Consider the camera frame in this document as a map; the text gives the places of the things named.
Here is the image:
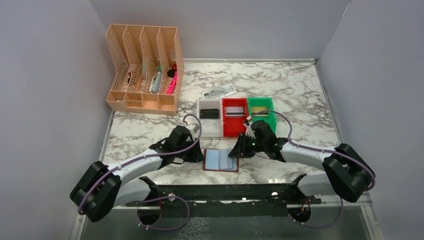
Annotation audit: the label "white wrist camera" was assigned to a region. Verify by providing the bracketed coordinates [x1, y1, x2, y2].
[185, 123, 200, 135]
[243, 119, 255, 138]

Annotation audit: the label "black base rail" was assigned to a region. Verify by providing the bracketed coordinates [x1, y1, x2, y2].
[125, 177, 321, 218]

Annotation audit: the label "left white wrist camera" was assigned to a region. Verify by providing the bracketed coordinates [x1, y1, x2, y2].
[185, 123, 200, 135]

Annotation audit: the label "red plastic bin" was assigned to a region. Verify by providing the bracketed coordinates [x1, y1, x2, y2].
[222, 98, 249, 137]

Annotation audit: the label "gold credit card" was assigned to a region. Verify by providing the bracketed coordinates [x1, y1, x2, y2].
[250, 106, 268, 116]

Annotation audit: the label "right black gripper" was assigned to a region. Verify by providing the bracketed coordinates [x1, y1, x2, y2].
[228, 132, 267, 158]

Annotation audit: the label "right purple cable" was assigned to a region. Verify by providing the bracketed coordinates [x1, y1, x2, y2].
[245, 109, 377, 191]

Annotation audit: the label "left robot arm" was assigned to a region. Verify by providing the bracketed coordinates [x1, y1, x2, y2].
[69, 123, 204, 223]

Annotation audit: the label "paper receipts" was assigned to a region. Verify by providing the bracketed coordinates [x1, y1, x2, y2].
[200, 83, 237, 99]

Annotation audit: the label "white plastic bin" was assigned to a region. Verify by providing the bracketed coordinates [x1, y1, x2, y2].
[197, 98, 224, 138]

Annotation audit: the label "grey green marker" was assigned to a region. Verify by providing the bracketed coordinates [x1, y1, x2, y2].
[150, 65, 162, 94]

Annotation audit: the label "purple cable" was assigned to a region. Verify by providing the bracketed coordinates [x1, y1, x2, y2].
[245, 109, 377, 191]
[77, 113, 203, 216]

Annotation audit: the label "red leather card holder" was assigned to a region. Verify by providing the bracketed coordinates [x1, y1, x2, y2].
[202, 148, 239, 173]

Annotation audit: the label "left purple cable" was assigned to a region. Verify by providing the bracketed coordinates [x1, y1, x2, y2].
[77, 113, 203, 216]

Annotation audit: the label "peach plastic file organizer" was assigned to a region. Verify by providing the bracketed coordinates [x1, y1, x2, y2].
[106, 24, 185, 115]

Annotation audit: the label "silver credit card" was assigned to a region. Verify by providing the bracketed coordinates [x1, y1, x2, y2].
[225, 106, 245, 117]

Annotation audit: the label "black credit card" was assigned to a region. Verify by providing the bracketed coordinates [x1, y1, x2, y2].
[199, 108, 220, 119]

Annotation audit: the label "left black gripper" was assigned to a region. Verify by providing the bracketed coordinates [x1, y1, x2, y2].
[175, 137, 206, 163]

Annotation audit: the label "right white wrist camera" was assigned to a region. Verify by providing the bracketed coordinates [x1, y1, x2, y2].
[243, 119, 255, 138]

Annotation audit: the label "pink highlighter pen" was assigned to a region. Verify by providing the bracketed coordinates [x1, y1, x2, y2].
[166, 69, 178, 95]

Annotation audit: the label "green plastic bin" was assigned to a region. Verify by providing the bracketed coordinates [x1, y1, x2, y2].
[247, 97, 277, 133]

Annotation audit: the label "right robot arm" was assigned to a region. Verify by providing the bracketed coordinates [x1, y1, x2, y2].
[228, 120, 376, 204]

